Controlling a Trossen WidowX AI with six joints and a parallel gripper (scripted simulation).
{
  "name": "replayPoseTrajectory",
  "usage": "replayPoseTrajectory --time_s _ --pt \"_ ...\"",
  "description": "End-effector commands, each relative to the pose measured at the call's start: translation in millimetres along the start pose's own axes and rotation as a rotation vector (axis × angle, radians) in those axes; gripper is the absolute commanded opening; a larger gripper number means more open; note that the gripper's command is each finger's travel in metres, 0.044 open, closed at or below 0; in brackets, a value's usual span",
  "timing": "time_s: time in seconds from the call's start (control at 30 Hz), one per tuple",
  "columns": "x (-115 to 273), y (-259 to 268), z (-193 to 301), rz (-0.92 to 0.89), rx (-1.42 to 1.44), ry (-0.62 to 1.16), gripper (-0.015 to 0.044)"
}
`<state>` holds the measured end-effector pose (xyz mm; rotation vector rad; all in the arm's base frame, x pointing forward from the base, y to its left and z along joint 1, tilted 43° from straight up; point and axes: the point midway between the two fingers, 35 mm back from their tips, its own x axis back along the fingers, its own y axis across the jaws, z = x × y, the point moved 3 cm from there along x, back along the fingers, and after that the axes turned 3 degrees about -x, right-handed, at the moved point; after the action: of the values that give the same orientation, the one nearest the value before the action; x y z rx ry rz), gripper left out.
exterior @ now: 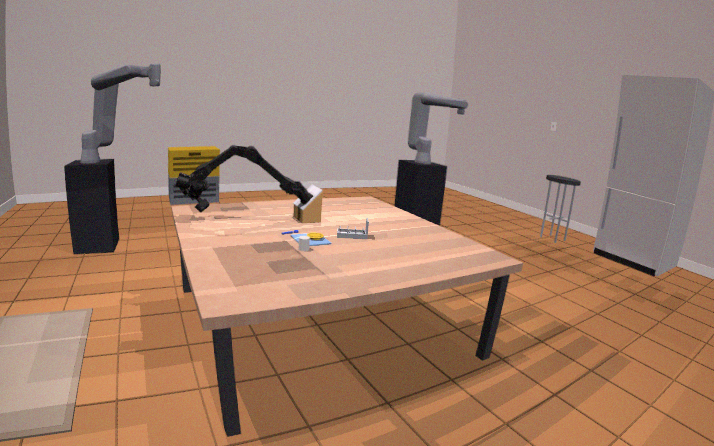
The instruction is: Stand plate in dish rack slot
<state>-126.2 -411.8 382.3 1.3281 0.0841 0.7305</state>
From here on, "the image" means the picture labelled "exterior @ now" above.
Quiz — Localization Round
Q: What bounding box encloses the white dish rack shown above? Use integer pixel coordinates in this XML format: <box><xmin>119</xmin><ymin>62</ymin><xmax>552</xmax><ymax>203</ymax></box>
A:
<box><xmin>337</xmin><ymin>218</ymin><xmax>369</xmax><ymax>239</ymax></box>

